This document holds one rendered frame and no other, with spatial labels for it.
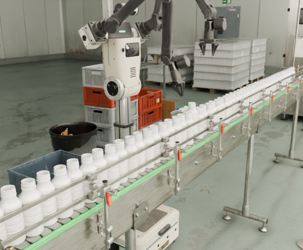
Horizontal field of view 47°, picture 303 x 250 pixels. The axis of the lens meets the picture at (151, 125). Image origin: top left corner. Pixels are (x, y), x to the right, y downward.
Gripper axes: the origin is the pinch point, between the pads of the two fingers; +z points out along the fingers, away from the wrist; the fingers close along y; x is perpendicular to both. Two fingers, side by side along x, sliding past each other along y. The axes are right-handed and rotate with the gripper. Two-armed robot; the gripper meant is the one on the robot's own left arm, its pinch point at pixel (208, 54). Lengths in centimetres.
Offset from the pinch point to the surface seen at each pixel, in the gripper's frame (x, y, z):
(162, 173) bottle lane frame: 84, -20, 43
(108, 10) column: -694, 684, -56
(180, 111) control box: 35.4, -0.9, 28.4
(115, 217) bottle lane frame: 115, -20, 48
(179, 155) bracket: 81, -27, 34
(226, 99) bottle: 8.0, -16.2, 25.4
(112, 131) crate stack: -87, 158, 100
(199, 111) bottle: 43, -16, 25
